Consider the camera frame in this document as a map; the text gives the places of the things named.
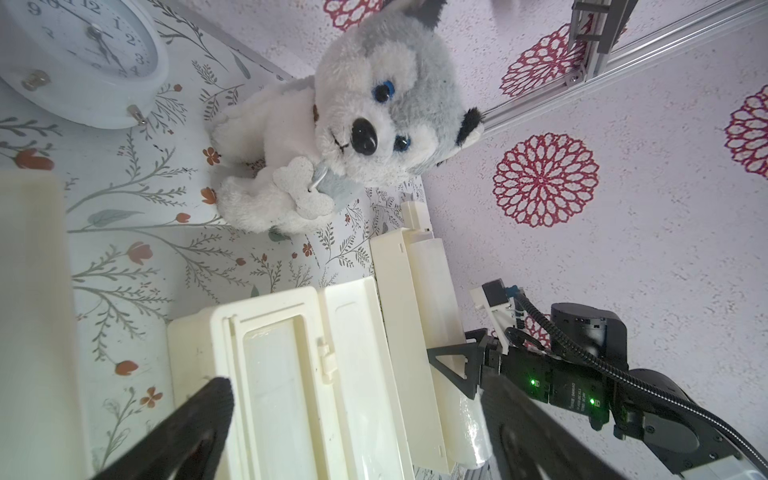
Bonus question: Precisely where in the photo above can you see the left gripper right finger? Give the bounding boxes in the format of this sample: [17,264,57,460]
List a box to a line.
[481,374,622,480]

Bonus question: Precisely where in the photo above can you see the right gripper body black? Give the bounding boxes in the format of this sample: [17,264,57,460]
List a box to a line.
[483,345,610,429]

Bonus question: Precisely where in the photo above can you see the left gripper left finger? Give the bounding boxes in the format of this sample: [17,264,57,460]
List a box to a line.
[95,377,234,480]

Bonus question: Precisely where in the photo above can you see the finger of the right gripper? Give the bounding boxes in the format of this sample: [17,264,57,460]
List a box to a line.
[427,335,489,399]

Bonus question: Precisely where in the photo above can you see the cream wrap dispenser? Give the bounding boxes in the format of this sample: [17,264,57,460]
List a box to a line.
[167,277,414,479]
[1,170,88,479]

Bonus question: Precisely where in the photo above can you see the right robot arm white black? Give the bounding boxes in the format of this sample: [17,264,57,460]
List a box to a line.
[427,280,767,479]

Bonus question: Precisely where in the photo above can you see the floral table mat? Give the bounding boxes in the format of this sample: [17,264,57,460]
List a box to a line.
[1,1,424,479]

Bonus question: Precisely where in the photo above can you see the grey husky plush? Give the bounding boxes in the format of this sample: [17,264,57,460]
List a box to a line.
[210,1,484,235]

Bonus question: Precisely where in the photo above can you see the small white round clock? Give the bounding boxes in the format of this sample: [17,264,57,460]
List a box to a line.
[1,0,169,130]

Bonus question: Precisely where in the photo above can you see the grey wall shelf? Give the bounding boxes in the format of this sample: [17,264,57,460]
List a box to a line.
[568,0,638,84]

